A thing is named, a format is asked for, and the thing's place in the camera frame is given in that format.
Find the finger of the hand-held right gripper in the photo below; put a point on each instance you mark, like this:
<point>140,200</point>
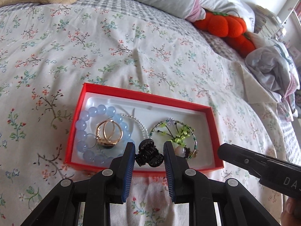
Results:
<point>235,153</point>

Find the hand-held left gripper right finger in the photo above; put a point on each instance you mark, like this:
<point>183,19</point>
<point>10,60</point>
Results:
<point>169,169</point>

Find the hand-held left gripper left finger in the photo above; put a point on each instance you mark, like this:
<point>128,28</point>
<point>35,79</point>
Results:
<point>128,169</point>

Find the black mouse-shaped hair clip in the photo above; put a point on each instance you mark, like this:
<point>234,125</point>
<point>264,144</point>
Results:
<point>147,146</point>

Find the red cardboard box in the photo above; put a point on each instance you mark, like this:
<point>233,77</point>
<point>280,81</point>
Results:
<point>73,131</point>

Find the person's right hand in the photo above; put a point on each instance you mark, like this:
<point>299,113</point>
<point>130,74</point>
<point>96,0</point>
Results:
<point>292,213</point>

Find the crumpled grey printed cloth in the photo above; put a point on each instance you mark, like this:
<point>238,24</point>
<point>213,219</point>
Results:
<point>270,68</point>

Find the orange pumpkin plush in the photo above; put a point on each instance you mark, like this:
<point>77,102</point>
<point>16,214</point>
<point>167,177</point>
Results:
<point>218,24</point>

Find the floral bed sheet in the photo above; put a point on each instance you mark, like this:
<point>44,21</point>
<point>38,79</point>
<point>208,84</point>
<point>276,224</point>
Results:
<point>70,47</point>

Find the stack of books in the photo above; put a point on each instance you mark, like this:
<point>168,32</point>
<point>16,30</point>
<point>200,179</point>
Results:
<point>268,20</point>

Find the pink striped cloth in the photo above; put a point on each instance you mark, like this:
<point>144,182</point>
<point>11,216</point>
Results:
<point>196,11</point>

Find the white printed pillow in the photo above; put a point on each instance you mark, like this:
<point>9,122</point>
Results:
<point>225,0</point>

